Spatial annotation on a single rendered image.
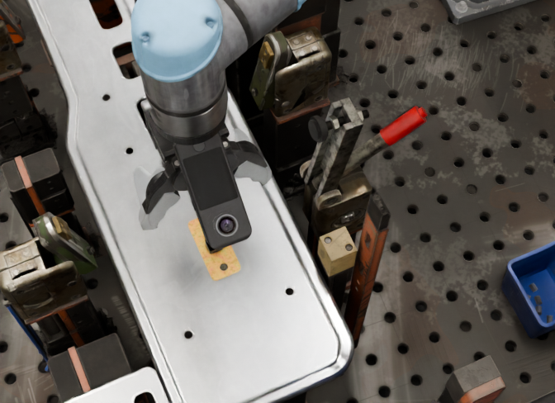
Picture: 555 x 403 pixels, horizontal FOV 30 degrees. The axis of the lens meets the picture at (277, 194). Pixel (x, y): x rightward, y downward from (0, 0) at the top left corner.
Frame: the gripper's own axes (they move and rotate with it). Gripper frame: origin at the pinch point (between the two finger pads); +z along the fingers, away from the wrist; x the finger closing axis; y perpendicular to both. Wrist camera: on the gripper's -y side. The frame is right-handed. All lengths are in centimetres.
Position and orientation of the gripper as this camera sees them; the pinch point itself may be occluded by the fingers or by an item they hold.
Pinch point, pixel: (209, 209)
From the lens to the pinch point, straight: 115.8
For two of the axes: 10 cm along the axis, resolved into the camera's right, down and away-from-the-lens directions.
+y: -4.1, -8.3, 3.8
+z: 0.0, 4.2, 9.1
